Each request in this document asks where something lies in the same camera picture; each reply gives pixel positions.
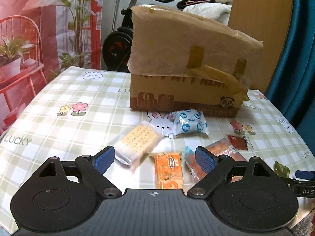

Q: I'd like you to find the green candy wrapper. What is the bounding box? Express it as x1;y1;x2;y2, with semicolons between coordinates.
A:
273;161;290;178

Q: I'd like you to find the orange red snack packet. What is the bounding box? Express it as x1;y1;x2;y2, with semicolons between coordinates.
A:
184;137;248;183

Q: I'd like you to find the small red sauce packet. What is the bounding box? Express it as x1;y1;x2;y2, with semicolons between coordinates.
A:
227;135;253;151

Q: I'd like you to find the orange biscuit packet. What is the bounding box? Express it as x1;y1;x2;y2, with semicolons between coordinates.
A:
151;152;184;190

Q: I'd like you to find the checkered lucky tablecloth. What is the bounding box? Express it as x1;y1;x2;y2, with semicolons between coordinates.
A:
1;67;314;233

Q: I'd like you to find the white blue patterned packet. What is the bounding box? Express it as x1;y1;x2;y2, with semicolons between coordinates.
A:
169;109;209;136

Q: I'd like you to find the cracker pack clear wrapper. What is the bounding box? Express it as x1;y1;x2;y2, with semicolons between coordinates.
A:
114;121;163;171

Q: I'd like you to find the teal curtain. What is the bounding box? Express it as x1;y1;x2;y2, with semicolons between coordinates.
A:
266;0;314;149

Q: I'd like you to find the taped cardboard box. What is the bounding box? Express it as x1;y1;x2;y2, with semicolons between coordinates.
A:
128;5;264;117

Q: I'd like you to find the black exercise bike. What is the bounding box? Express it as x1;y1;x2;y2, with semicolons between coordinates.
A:
102;0;175;73

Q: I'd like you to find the red printed backdrop cloth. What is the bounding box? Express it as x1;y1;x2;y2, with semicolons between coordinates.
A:
1;0;103;131

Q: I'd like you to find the wooden headboard panel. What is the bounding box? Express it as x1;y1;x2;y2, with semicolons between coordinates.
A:
228;0;293;93

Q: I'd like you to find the white quilted jacket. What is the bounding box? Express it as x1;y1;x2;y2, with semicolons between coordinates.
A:
176;0;233;26

